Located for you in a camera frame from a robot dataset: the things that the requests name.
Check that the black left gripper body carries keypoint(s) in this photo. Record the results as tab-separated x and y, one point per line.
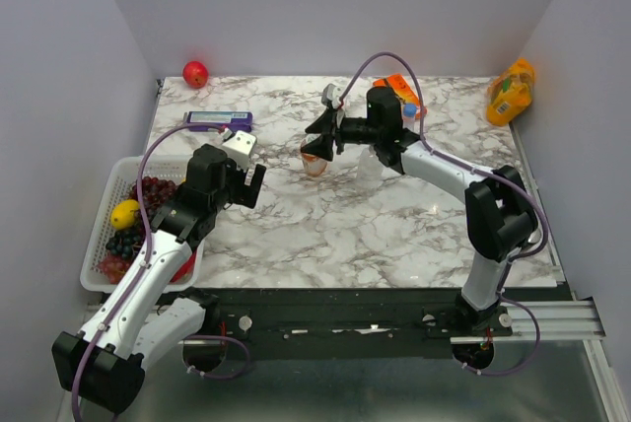
237	190

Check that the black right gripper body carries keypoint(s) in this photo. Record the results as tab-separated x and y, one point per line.
336	132

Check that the orange drink bottle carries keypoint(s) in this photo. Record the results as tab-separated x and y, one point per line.
313	165

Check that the clear bottle blue label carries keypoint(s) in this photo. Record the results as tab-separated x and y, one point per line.
409	117

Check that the blue bottle cap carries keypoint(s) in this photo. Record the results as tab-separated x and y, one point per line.
410	110

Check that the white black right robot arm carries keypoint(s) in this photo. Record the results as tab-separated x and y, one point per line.
499	217

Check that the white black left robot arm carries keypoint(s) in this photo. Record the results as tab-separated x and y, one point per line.
105	362

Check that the purple white box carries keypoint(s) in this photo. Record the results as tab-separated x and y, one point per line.
233	120

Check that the white plastic basket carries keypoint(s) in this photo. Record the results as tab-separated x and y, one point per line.
120	181

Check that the orange razor box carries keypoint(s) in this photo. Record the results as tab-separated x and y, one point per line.
404	92

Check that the red grape bunch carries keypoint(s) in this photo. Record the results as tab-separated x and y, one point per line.
156	192

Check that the red toy fruit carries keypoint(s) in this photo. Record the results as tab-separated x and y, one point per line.
185	269

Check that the red apple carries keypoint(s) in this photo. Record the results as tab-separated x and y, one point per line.
195	74

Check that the yellow lemon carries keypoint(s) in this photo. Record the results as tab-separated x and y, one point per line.
125	214

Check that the dark grape bunch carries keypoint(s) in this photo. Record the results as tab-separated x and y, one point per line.
125	244

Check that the yellow snack bag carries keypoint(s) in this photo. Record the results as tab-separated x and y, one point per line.
510	94

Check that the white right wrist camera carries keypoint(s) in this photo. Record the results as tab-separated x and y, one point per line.
331	97

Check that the black mounting rail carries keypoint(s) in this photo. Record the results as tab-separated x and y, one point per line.
338	324

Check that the aluminium rail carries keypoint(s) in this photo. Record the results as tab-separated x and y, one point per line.
557	321

